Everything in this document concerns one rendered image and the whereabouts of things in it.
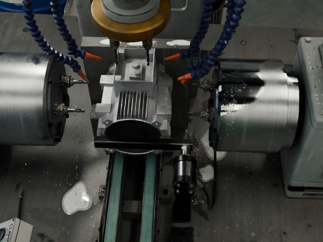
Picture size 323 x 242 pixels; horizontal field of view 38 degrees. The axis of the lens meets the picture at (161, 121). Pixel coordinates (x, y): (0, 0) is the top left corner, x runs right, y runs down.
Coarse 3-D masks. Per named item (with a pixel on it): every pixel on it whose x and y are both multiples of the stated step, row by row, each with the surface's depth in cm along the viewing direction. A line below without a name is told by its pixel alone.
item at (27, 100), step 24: (0, 72) 117; (24, 72) 117; (48, 72) 118; (0, 96) 116; (24, 96) 115; (48, 96) 118; (0, 120) 117; (24, 120) 117; (48, 120) 119; (0, 144) 126; (24, 144) 125; (48, 144) 124
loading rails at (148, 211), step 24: (120, 168) 129; (120, 192) 125; (144, 192) 124; (168, 192) 135; (120, 216) 126; (144, 216) 120; (96, 240) 126; (120, 240) 127; (144, 240) 116; (168, 240) 127
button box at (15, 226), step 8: (0, 224) 104; (8, 224) 102; (16, 224) 101; (24, 224) 103; (8, 232) 100; (16, 232) 100; (24, 232) 102; (8, 240) 99; (16, 240) 100; (24, 240) 101
